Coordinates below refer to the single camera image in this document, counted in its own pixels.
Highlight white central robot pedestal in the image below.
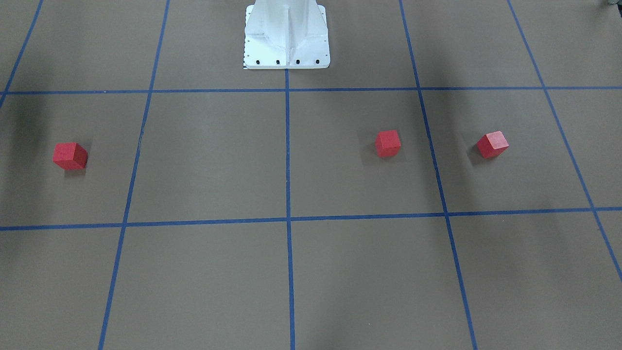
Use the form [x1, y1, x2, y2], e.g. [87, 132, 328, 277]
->
[243, 0, 331, 70]

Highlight red block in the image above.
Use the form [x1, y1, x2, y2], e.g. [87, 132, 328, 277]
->
[375, 129, 401, 158]
[476, 131, 509, 158]
[52, 142, 88, 171]

